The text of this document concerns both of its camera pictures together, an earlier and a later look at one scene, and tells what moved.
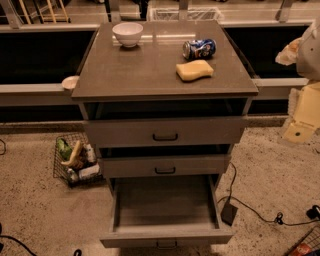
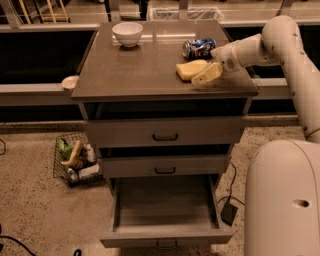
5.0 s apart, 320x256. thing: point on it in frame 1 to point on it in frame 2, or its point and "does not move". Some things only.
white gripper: [310, 53] to [227, 57]
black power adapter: [228, 213] does not move
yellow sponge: [193, 70] does not move
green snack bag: [64, 149] does not move
